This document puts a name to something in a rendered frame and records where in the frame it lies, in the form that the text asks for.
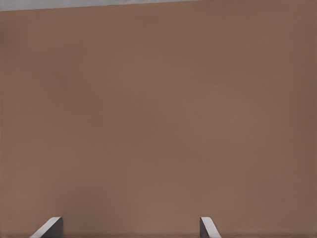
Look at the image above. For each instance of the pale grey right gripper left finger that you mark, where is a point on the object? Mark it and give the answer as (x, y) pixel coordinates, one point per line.
(52, 229)

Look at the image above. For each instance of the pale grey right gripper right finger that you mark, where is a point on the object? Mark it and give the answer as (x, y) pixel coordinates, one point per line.
(207, 229)

